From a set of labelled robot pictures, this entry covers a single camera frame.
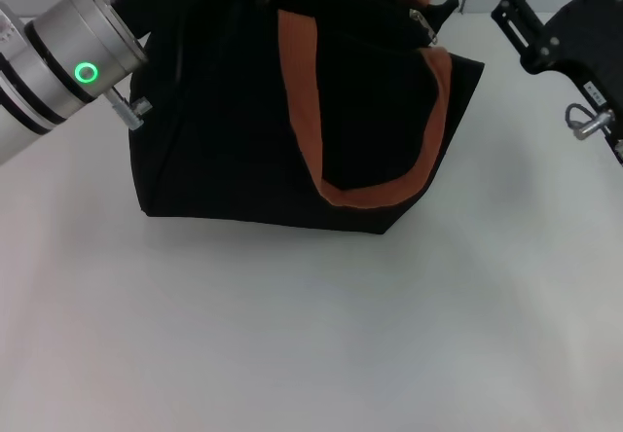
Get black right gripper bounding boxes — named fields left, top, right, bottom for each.
left=483, top=0, right=623, bottom=163

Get silver zipper pull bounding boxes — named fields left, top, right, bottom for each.
left=408, top=7, right=442, bottom=45

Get black food bag orange handles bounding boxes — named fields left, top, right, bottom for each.
left=128, top=0, right=487, bottom=236

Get right gripper cable with plug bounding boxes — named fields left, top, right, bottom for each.
left=564, top=102, right=616, bottom=142

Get gripper cable with plug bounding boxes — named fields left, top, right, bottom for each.
left=564, top=102, right=616, bottom=142
left=108, top=88, right=154, bottom=132

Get left gripper cable with plug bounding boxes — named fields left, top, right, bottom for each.
left=108, top=88, right=154, bottom=132

